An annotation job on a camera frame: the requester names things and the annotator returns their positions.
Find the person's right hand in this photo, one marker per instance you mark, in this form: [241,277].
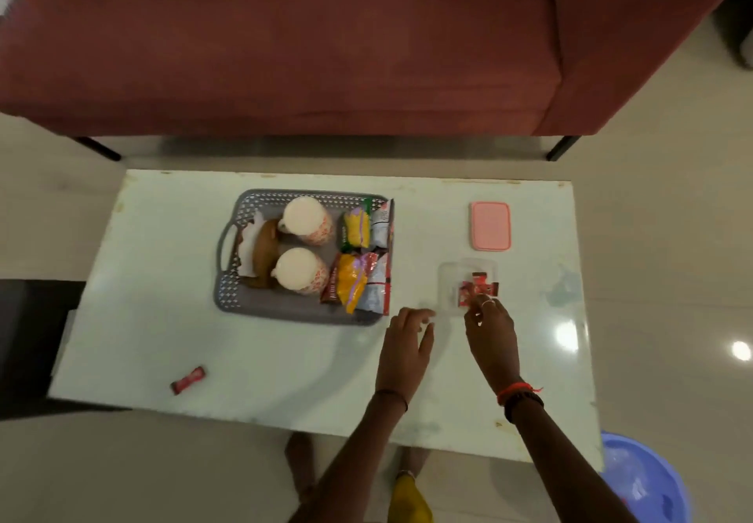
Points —
[494,346]

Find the person's left hand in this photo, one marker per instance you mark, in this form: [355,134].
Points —
[403,352]

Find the person's left thumb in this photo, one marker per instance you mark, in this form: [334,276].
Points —
[426,340]

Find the person's right thumb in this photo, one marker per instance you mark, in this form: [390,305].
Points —
[472,318]

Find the person's right forearm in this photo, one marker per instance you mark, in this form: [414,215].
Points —
[565,469]

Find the person's left forearm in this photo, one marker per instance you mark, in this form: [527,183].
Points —
[353,464]

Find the red wrapped candy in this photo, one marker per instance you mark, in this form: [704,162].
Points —
[487,284]
[188,380]
[467,292]

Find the clear plastic container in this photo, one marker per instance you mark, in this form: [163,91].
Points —
[450,281]

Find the black thread wristband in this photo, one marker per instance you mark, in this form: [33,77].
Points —
[393,393]

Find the large white and red packet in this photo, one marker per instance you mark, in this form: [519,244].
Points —
[376,290]

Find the red thread wristband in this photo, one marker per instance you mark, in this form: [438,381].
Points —
[513,390]

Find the pink plastic lid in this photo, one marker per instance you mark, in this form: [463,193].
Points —
[490,226]

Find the yellow and purple snack packet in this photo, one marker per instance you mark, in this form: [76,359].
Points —
[354,278]

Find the brown snack packet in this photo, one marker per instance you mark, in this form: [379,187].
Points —
[331,284]

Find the person's right foot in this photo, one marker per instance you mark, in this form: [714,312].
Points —
[412,461]

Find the person's foot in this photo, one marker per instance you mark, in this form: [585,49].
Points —
[300,464]
[412,461]

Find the small white and red packet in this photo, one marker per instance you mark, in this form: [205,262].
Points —
[382,222]

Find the yellow and green snack packet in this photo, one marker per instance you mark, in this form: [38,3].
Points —
[356,228]

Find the white cup with orange pattern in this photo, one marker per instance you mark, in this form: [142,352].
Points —
[300,271]
[305,220]

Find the grey plastic basket tray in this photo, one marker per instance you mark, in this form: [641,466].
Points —
[282,305]

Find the yellow garment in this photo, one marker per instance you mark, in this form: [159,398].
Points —
[409,502]

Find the person's left foot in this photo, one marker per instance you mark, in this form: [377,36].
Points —
[300,464]

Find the blue plastic bucket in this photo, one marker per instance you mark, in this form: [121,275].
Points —
[647,481]

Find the red fabric sofa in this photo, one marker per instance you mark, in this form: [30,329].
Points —
[282,40]

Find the dark furniture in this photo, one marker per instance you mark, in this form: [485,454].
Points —
[29,340]

